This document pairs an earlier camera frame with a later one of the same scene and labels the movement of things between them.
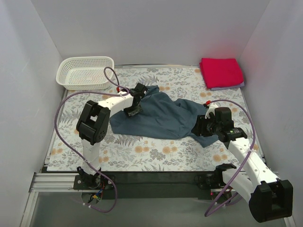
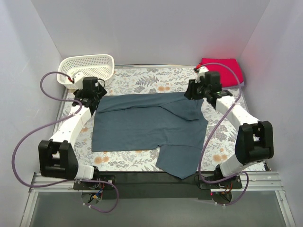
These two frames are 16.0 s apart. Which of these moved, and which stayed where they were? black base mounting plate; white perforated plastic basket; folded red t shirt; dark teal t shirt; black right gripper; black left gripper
Moved: black right gripper; dark teal t shirt; black left gripper
Stayed: white perforated plastic basket; folded red t shirt; black base mounting plate
